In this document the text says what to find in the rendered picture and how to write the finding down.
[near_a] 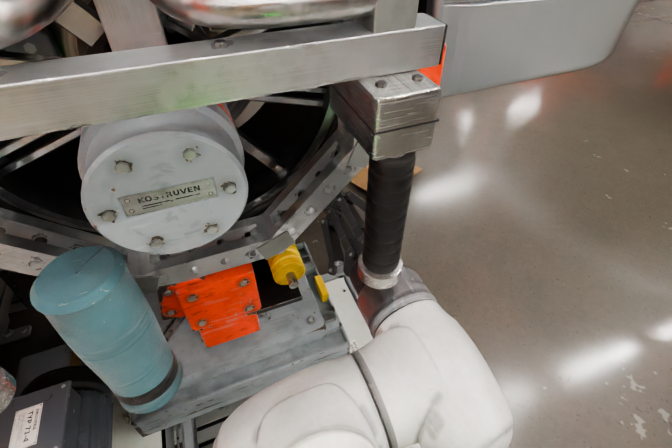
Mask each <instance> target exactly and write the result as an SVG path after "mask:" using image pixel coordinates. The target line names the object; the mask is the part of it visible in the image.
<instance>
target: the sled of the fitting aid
mask: <svg viewBox="0 0 672 448"><path fill-rule="evenodd" d="M295 245H296V247H297V250H298V252H299V254H300V257H301V259H302V262H303V264H304V266H305V273H304V274H305V276H306V279H307V281H308V283H309V286H310V288H311V291H312V293H313V295H314V298H315V300H316V303H317V305H318V308H319V310H320V312H321V315H322V317H323V320H324V322H325V324H326V336H325V337H323V338H320V339H317V340H314V341H312V342H309V343H306V344H303V345H301V346H298V347H295V348H292V349H289V350H287V351H284V352H281V353H278V354H276V355H273V356H270V357H267V358H265V359H262V360H259V361H256V362H254V363H251V364H248V365H245V366H243V367H240V368H237V369H234V370H232V371H229V372H226V373H223V374H221V375H218V376H215V377H212V378H209V379H207V380H204V381H201V382H198V383H196V384H193V385H190V386H187V387H185V388H182V389H179V390H178V391H177V392H176V394H175V395H174V396H173V398H172V399H171V400H170V401H169V402H168V403H166V404H165V405H164V406H162V407H161V408H159V409H157V410H155V411H153V412H149V413H146V414H135V413H131V425H132V426H133V427H134V428H135V429H136V431H137V432H138V433H139V434H140V435H141V436H142V437H145V436H148V435H150V434H153V433H156V432H158V431H161V430H163V429H166V428H168V427H171V426H174V425H176V424H179V423H181V422H184V421H187V420H189V419H192V418H194V417H197V416H200V415H202V414H205V413H207V412H210V411H213V410H215V409H218V408H220V407H223V406H225V405H228V404H231V403H233V402H236V401H238V400H241V399H244V398H246V397H249V396H251V395H254V394H257V393H258V392H260V391H261V390H263V389H265V388H266V387H268V386H270V385H272V384H274V383H276V382H278V381H280V380H282V379H284V378H286V377H288V376H290V375H292V374H294V373H296V372H299V371H301V370H303V369H305V368H308V367H310V366H313V365H315V364H318V363H321V362H323V361H327V360H332V359H335V358H339V357H342V356H344V355H347V354H350V341H349V339H348V336H347V334H346V332H345V330H344V327H343V325H342V323H341V321H340V319H339V316H338V314H337V312H336V310H335V307H334V305H333V303H332V301H331V299H330V296H329V293H328V290H327V288H326V286H325V284H324V282H323V279H322V277H321V275H320V274H319V272H318V270H317V267H316V265H315V263H314V261H313V259H312V256H311V254H310V252H309V250H308V247H307V245H306V243H305V242H302V243H298V244H295Z"/></svg>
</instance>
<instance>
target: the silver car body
mask: <svg viewBox="0 0 672 448"><path fill-rule="evenodd" d="M640 2H641V0H443V5H442V16H441V21H442V22H444V23H445V24H447V25H448V27H447V33H446V39H445V44H446V45H447V48H446V53H445V58H444V64H443V69H442V75H441V80H440V85H439V86H440V88H441V97H440V98H444V97H449V96H454V95H459V94H464V93H469V92H474V91H479V90H484V89H489V88H494V87H499V86H504V85H509V84H514V83H519V82H524V81H529V80H534V79H539V78H544V77H549V76H554V75H559V74H564V73H569V72H574V71H579V70H583V69H586V68H589V67H592V66H595V65H598V64H599V63H600V62H602V61H603V60H605V59H606V58H608V57H609V56H610V55H611V54H612V53H613V52H614V50H615V48H616V46H617V45H618V43H619V41H620V39H621V37H622V35H623V33H624V32H625V30H626V28H627V26H628V24H629V22H630V20H631V18H632V16H633V14H634V13H635V11H636V9H637V7H638V5H639V4H640Z"/></svg>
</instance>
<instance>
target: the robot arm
mask: <svg viewBox="0 0 672 448"><path fill-rule="evenodd" d="M353 204H355V205H356V206H358V207H359V208H360V209H361V210H363V211H364V212H366V201H365V200H364V199H363V198H361V197H360V196H358V195H356V194H355V193H353V192H351V191H348V192H347V193H346V195H345V193H344V192H343V190H342V191H341V192H340V193H339V194H338V195H337V196H336V197H335V198H334V199H333V200H332V201H331V202H330V203H329V205H328V206H327V207H326V208H325V209H324V210H323V212H324V213H326V214H327V216H326V218H323V219H322V220H321V227H322V232H323V237H324V241H325V246H326V250H327V255H328V259H329V264H328V273H329V274H330V275H333V276H335V277H338V278H343V276H344V275H346V276H348V277H349V278H350V281H351V283H352V285H353V287H354V289H355V291H356V293H357V295H358V299H357V305H358V308H359V310H360V312H361V314H362V316H363V318H364V320H365V322H366V324H367V326H368V328H369V330H370V334H371V336H372V338H373V339H372V340H371V341H370V342H368V343H367V344H366V345H364V346H363V347H361V348H359V349H358V350H356V351H354V352H352V353H350V354H347V355H344V356H342V357H339V358H335V359H332V360H327V361H323V362H321V363H318V364H315V365H313V366H310V367H308V368H305V369H303V370H301V371H299V372H296V373H294V374H292V375H290V376H288V377H286V378H284V379H282V380H280V381H278V382H276V383H274V384H272V385H270V386H268V387H266V388H265V389H263V390H261V391H260V392H258V393H257V394H255V395H254V396H252V397H251V398H249V399H248V400H247V401H245V402H244V403H243V404H242V405H240V406H239V407H238V408H237V409H236V410H235V411H234V412H233V413H232V414H231V415H230V416H229V417H228V418H227V419H226V420H225V421H224V423H223V424H222V425H221V428H220V430H219V433H218V435H217V437H216V439H215V441H214V444H213V448H404V447H407V446H411V445H414V444H417V443H419V445H420V447H421V448H508V446H509V444H510V442H511V439H512V435H513V416H512V413H511V410H510V408H509V405H508V403H507V401H506V399H505V396H504V394H503V392H502V390H501V388H500V386H499V384H498V383H497V381H496V379H495V377H494V375H493V373H492V372H491V370H490V368H489V366H488V365H487V363H486V361H485V360H484V358H483V356H482V355H481V353H480V352H479V350H478V348H477V347H476V345H475V344H474V343H473V341H472V340H471V339H470V337H469V336H468V334H467V333H466V332H465V330H464V329H463V328H462V327H461V326H460V325H459V323H458V322H457V321H456V320H455V319H454V318H452V317H451V316H450V315H448V314H447V313H446V312H445V311H444V310H443V309H442V308H441V306H440V305H439V304H438V303H437V300H436V298H435V297H434V296H433V295H432V294H431V293H430V291H429V290H428V288H427V287H426V285H425V284H424V283H423V281H422V280H421V278H420V277H419V275H418V274H417V272H415V271H413V270H411V269H409V268H407V267H406V265H405V264H404V263H403V267H402V273H401V277H400V280H399V282H398V283H397V284H396V285H394V286H393V287H391V288H387V289H375V288H371V287H369V286H367V285H366V284H364V283H363V282H362V281H361V279H360V278H359V275H358V258H359V255H360V253H361V252H362V251H363V242H364V229H365V228H364V227H365V223H364V221H363V220H362V218H361V217H360V215H359V213H358V212H357V210H356V209H355V207H354V205H353ZM338 211H339V212H342V211H343V213H344V215H345V216H346V218H347V220H348V222H349V223H350V225H351V227H352V231H353V233H354V234H355V236H354V235H353V233H352V231H351V230H350V228H349V226H348V225H347V223H346V221H345V220H344V218H343V216H342V214H341V213H339V212H338ZM338 235H339V236H338ZM339 237H340V239H341V240H339ZM340 242H341V244H342V246H343V248H344V249H345V254H344V256H343V252H342V248H341V244H340Z"/></svg>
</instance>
